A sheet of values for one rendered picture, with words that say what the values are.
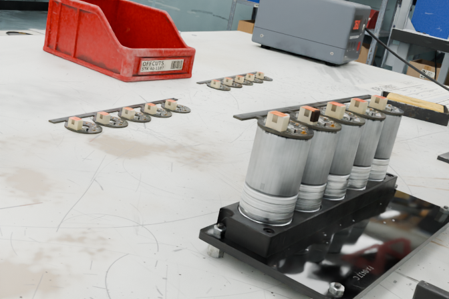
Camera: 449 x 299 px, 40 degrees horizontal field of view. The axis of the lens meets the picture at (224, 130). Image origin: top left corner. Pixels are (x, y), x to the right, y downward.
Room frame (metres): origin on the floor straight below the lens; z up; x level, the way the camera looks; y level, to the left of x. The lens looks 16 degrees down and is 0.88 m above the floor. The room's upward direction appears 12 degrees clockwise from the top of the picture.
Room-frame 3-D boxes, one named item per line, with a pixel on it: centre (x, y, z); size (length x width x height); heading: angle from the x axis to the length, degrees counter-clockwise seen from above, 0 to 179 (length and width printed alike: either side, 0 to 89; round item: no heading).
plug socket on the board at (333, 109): (0.30, -0.05, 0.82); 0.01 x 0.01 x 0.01; 57
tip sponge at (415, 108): (0.69, -0.20, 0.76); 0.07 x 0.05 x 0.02; 78
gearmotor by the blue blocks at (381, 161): (0.35, -0.09, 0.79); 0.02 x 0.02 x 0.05
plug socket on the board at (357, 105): (0.32, -0.07, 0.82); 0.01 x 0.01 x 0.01; 57
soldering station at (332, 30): (1.00, -0.10, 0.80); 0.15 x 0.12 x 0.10; 68
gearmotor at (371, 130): (0.33, -0.07, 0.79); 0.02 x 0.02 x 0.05
